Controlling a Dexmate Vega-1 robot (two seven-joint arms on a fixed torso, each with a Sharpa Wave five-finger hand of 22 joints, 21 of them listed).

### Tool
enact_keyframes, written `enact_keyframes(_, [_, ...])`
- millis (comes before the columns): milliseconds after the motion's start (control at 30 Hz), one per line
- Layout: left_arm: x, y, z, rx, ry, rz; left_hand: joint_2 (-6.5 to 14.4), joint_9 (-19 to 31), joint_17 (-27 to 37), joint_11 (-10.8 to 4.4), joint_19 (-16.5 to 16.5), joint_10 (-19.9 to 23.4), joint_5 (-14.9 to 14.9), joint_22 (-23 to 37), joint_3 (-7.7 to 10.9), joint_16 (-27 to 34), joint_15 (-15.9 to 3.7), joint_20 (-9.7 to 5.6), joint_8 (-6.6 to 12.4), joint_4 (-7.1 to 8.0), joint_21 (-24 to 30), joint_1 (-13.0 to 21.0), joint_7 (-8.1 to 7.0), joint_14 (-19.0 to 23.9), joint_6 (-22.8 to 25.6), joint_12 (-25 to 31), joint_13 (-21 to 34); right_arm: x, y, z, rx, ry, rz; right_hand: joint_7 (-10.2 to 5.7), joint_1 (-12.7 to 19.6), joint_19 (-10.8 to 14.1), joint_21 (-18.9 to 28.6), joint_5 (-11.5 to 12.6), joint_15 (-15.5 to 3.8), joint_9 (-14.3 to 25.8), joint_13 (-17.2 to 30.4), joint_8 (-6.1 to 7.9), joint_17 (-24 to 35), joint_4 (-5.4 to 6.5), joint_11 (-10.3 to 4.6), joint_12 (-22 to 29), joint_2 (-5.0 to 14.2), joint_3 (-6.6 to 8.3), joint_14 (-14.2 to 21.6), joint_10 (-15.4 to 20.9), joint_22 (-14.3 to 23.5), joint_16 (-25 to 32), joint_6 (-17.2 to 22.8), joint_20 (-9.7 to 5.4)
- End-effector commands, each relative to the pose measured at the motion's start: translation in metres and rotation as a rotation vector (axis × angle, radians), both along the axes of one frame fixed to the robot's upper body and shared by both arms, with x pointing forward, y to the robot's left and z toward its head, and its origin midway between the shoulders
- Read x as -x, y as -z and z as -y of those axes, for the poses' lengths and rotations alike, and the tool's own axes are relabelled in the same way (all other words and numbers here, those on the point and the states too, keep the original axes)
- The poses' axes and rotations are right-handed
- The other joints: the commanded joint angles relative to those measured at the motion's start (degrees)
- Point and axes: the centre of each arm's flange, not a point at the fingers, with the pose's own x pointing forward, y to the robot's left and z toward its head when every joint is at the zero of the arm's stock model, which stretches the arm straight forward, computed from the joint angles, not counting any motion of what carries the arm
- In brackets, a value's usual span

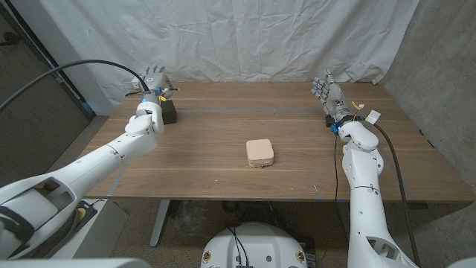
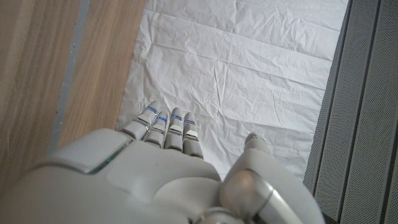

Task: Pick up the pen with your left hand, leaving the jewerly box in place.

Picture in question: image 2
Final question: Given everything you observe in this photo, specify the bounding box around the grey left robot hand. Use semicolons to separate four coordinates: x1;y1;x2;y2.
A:
0;100;326;224

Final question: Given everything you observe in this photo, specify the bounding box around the grey tape strip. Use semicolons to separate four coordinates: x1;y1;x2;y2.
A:
47;0;91;151

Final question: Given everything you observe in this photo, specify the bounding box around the grey perforated wall panel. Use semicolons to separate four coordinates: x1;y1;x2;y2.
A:
302;0;398;224

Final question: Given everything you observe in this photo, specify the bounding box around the white wrinkled backdrop cloth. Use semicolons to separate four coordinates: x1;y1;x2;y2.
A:
115;0;351;182

